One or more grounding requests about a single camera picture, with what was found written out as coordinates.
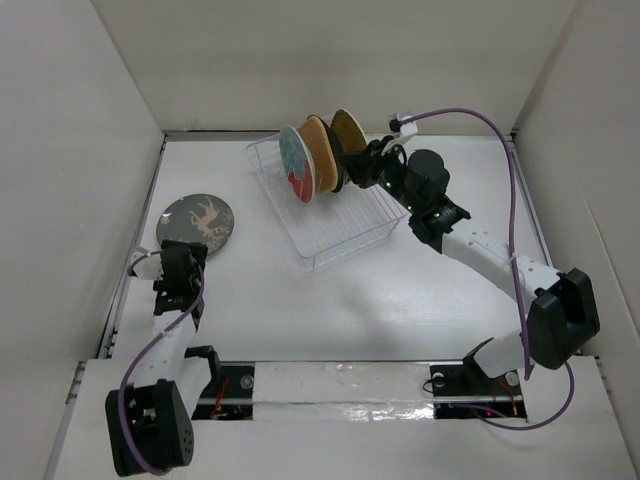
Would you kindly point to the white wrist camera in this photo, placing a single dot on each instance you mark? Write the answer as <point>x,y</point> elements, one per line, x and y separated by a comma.
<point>145,265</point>
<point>402,129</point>

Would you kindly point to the square woven bamboo tray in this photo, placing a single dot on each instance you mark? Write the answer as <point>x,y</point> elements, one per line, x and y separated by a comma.
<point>314,136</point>

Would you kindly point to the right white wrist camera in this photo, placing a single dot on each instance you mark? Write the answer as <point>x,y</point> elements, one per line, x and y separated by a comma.
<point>402,129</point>

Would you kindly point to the white wire dish rack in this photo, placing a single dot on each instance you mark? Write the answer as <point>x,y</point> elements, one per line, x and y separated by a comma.
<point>331,226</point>

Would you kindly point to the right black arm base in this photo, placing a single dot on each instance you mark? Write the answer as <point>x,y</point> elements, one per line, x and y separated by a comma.
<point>457,396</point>

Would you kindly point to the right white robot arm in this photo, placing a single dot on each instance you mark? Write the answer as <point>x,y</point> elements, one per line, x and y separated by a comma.
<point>560,309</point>

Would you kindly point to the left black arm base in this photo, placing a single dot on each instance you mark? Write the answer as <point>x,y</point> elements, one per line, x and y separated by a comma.
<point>232,398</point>

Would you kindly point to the yellow woven bamboo plate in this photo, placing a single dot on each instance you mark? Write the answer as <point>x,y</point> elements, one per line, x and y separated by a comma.
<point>348,131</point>

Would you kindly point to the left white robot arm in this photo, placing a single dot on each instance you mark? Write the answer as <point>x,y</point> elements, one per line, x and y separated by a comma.
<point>149,414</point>

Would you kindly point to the grey deer pattern plate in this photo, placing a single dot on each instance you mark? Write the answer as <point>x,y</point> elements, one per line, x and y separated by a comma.
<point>197,218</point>

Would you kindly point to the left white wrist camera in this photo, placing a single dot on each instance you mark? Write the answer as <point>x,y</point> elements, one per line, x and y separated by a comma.
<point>145,265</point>

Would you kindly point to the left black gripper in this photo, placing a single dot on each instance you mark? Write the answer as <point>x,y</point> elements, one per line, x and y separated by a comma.
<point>198,256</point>

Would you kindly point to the red and teal plate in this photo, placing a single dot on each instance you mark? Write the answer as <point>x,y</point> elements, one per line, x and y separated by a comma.
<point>297,164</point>

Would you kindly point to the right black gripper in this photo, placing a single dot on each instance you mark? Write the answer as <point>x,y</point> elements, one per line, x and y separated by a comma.
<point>362,166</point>

